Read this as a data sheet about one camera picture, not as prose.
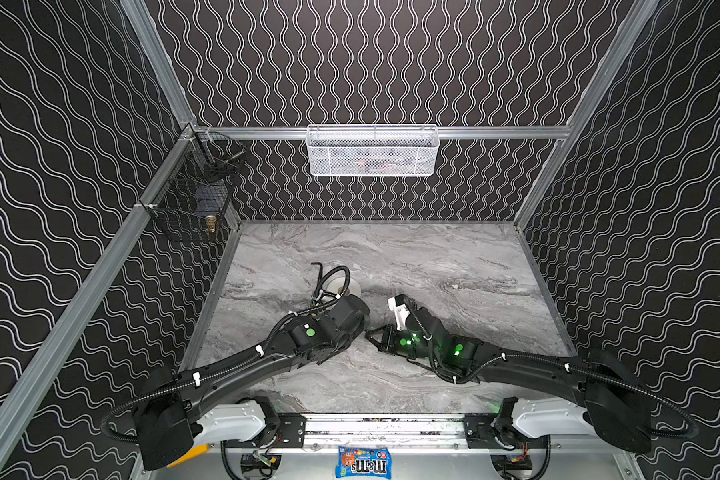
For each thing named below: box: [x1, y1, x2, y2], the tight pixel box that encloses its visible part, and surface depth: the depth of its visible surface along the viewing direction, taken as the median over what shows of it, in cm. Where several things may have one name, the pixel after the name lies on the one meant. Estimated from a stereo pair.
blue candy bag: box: [335, 446, 392, 479], surface depth 71 cm
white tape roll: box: [326, 277, 362, 298], surface depth 103 cm
